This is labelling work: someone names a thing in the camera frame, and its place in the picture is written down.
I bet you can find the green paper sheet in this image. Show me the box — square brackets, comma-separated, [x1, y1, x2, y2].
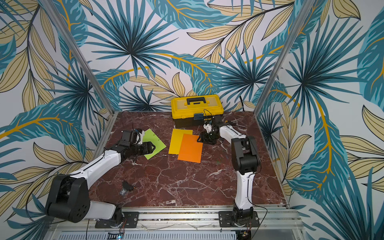
[143, 129, 166, 160]

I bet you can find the yellow paper sheet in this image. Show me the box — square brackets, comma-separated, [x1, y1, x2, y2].
[169, 129, 193, 155]

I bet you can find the aluminium frame rail front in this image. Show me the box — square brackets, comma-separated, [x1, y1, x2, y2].
[45, 205, 309, 240]

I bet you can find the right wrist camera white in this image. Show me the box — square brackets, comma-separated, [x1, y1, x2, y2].
[203, 123, 212, 134]

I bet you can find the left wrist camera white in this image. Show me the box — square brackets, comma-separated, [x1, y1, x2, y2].
[133, 129, 145, 145]

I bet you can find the small black clip object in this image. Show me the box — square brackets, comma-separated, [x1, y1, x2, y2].
[120, 181, 135, 196]

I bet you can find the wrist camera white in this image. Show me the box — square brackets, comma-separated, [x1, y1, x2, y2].
[203, 123, 212, 134]
[133, 129, 145, 145]

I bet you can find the yellow black toolbox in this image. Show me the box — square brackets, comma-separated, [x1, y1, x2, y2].
[171, 95, 224, 129]

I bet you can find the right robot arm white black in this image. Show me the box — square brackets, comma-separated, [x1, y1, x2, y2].
[198, 119, 261, 227]

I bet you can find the right aluminium corner post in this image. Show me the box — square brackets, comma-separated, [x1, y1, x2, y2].
[254, 0, 315, 117]

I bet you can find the small screwdriver yellow black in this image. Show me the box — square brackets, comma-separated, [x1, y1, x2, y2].
[225, 120, 237, 126]

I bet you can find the left aluminium corner post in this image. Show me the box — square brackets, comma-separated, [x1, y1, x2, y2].
[41, 0, 115, 115]

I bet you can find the aluminium corner post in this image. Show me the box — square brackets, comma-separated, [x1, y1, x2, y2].
[254, 0, 315, 117]
[41, 0, 115, 115]

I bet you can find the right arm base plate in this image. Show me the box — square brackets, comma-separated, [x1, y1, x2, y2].
[219, 209, 260, 228]

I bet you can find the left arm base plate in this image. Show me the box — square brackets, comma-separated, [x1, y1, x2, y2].
[95, 212, 139, 230]

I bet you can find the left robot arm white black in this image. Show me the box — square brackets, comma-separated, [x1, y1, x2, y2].
[45, 129, 156, 228]

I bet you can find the orange paper sheet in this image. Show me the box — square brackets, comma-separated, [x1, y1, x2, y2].
[178, 134, 203, 163]

